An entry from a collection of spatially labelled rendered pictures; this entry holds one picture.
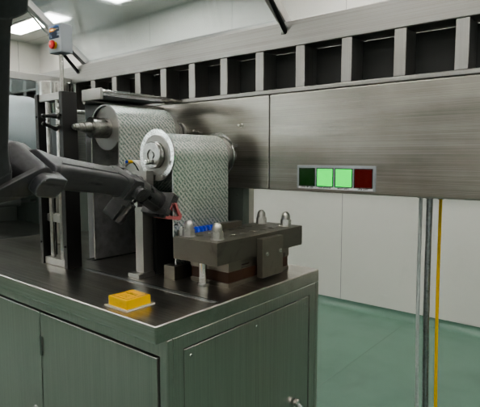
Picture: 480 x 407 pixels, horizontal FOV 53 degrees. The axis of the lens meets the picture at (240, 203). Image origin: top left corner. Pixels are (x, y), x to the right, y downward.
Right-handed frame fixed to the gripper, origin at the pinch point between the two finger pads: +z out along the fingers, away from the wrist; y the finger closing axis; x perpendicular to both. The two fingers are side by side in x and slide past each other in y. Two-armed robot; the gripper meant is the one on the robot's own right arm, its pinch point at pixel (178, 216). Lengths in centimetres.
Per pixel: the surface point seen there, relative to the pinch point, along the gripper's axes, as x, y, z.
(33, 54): 268, -554, 144
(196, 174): 13.8, 0.3, 0.2
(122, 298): -27.5, 10.9, -16.5
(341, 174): 25.7, 35.6, 19.1
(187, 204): 4.4, 0.3, 1.2
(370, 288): 61, -54, 272
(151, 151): 13.7, -6.4, -13.0
